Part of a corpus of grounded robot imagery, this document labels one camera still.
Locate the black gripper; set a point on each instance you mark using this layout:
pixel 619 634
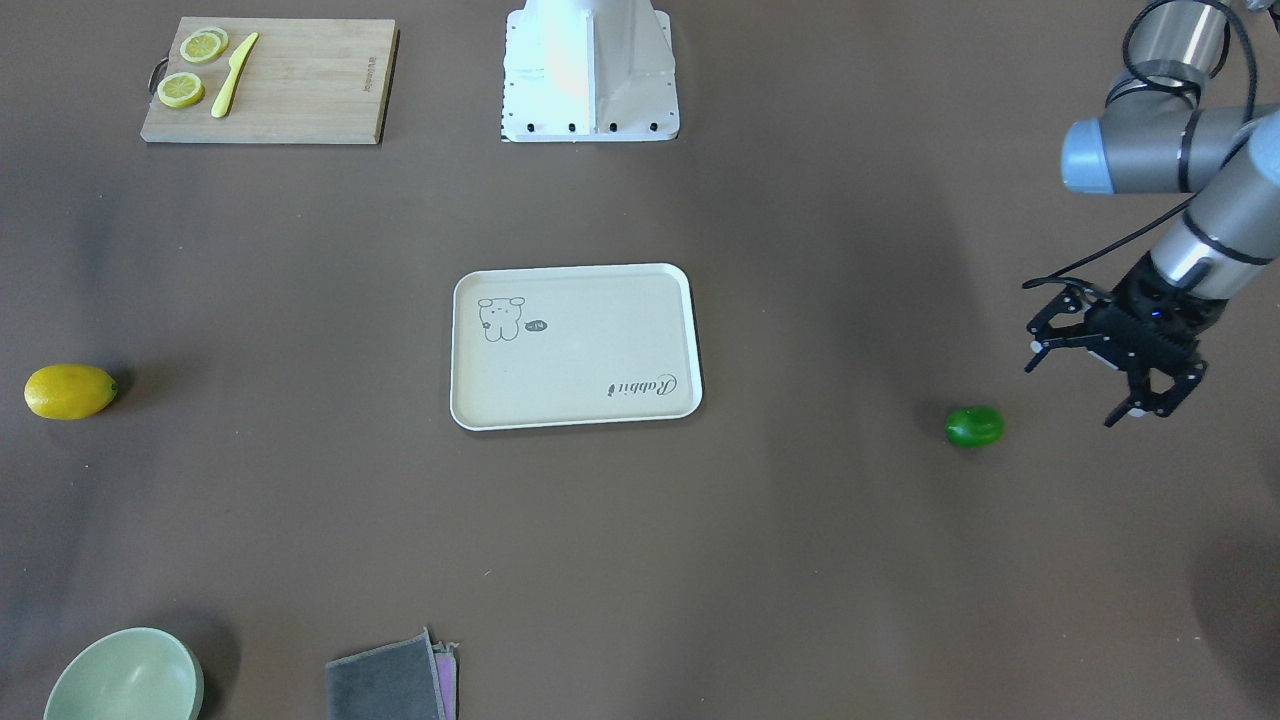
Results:
pixel 1132 289

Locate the green lime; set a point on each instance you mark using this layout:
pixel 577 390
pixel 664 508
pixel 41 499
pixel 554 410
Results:
pixel 974 426

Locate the yellow lemon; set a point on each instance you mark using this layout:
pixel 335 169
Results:
pixel 69 391

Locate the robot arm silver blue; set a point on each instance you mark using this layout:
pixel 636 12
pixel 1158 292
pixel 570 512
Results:
pixel 1182 118

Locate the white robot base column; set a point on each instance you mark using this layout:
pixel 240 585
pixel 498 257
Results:
pixel 589 71

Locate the beige rabbit tray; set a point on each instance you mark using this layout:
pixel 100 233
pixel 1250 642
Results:
pixel 573 345

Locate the grey folded cloth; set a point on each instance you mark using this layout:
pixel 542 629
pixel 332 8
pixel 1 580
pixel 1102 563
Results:
pixel 412 679

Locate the yellow plastic knife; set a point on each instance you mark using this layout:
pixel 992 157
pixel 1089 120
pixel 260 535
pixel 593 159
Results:
pixel 222 102

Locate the mint green bowl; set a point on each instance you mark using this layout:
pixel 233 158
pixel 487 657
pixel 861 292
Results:
pixel 136 673

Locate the lemon slice near handle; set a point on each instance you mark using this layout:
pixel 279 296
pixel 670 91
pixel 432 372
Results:
pixel 179 90

